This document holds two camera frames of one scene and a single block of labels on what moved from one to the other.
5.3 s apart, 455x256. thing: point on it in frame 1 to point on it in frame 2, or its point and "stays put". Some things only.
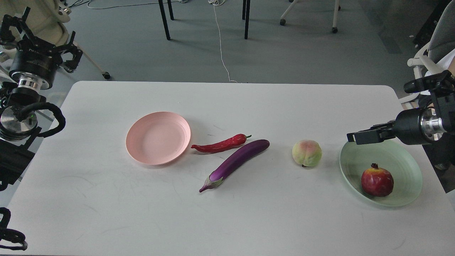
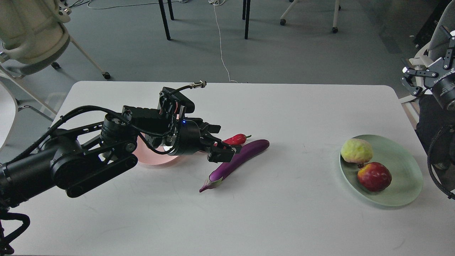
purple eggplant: (234, 162) stays put
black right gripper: (407, 127) to (444, 92)
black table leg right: (247, 19) stays put
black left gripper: (34, 58) to (192, 137)
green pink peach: (308, 153) to (357, 150)
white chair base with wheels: (337, 7) stays put
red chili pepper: (222, 145) stays put
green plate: (391, 155) stays put
